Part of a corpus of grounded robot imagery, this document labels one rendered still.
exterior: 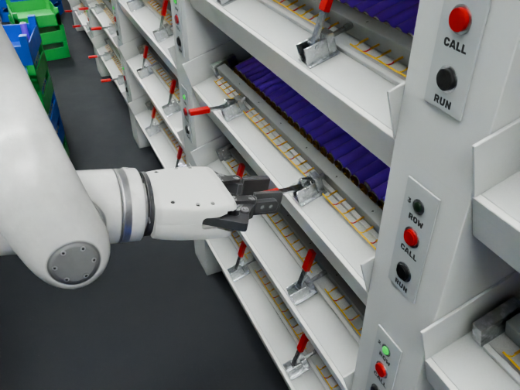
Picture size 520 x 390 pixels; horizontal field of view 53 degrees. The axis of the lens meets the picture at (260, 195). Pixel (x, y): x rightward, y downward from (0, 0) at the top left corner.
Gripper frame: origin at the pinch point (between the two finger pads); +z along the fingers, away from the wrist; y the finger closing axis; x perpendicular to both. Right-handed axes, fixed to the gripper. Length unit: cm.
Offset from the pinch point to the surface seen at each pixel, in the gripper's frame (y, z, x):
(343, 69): 4.6, 4.1, 18.6
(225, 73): -36.4, 9.3, 3.2
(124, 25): -113, 9, -10
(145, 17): -87, 8, 0
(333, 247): 9.9, 5.7, -1.8
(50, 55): -213, -2, -53
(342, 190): 4.7, 9.0, 2.8
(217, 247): -37, 15, -39
